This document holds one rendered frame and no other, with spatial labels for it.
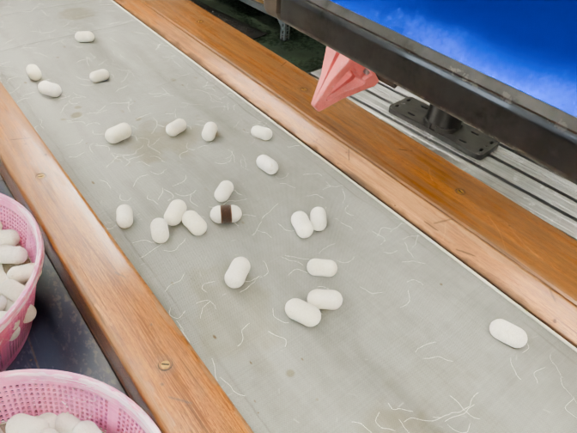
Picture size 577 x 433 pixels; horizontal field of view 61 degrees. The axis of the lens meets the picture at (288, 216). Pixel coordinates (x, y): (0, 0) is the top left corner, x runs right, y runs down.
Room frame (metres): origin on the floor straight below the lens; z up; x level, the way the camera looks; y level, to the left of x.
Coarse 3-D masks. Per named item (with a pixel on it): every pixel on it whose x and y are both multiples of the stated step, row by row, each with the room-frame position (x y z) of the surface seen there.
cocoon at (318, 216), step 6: (312, 210) 0.43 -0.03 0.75; (318, 210) 0.42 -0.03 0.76; (324, 210) 0.43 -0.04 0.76; (312, 216) 0.42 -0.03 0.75; (318, 216) 0.41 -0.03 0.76; (324, 216) 0.42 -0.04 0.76; (312, 222) 0.41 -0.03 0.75; (318, 222) 0.41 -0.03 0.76; (324, 222) 0.41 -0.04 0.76; (318, 228) 0.40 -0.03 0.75; (324, 228) 0.41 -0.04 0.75
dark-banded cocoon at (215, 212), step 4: (232, 204) 0.42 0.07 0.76; (216, 208) 0.41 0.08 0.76; (220, 208) 0.41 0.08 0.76; (232, 208) 0.41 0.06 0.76; (236, 208) 0.42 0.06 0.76; (212, 212) 0.41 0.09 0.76; (216, 212) 0.41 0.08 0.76; (220, 212) 0.41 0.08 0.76; (232, 212) 0.41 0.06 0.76; (236, 212) 0.41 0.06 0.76; (240, 212) 0.41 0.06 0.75; (212, 216) 0.40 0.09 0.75; (216, 216) 0.40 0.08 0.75; (220, 216) 0.40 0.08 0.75; (232, 216) 0.41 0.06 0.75; (236, 216) 0.41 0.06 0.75; (240, 216) 0.41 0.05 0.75; (212, 220) 0.41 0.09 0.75; (216, 220) 0.40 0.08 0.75; (220, 220) 0.40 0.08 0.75; (232, 220) 0.41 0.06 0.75; (236, 220) 0.41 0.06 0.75
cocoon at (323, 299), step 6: (312, 294) 0.30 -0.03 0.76; (318, 294) 0.30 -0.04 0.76; (324, 294) 0.30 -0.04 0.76; (330, 294) 0.30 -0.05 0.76; (336, 294) 0.30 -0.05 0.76; (312, 300) 0.30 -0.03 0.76; (318, 300) 0.30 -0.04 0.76; (324, 300) 0.30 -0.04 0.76; (330, 300) 0.30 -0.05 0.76; (336, 300) 0.30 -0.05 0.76; (342, 300) 0.30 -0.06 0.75; (318, 306) 0.29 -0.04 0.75; (324, 306) 0.29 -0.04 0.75; (330, 306) 0.29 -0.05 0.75; (336, 306) 0.29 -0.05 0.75
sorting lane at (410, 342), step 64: (0, 0) 1.02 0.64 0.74; (64, 0) 1.05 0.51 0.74; (0, 64) 0.74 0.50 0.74; (64, 64) 0.76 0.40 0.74; (128, 64) 0.78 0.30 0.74; (192, 64) 0.80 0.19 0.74; (64, 128) 0.57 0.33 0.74; (192, 128) 0.60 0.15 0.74; (128, 192) 0.45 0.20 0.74; (192, 192) 0.46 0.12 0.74; (256, 192) 0.47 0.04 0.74; (320, 192) 0.48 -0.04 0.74; (128, 256) 0.35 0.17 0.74; (192, 256) 0.35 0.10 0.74; (256, 256) 0.36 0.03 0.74; (320, 256) 0.37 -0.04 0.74; (384, 256) 0.38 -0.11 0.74; (448, 256) 0.39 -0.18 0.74; (192, 320) 0.27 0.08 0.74; (256, 320) 0.28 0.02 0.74; (320, 320) 0.28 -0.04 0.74; (384, 320) 0.29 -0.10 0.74; (448, 320) 0.30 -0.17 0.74; (512, 320) 0.31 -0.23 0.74; (256, 384) 0.21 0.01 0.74; (320, 384) 0.22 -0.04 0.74; (384, 384) 0.22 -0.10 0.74; (448, 384) 0.23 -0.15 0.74; (512, 384) 0.23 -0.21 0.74; (576, 384) 0.24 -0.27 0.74
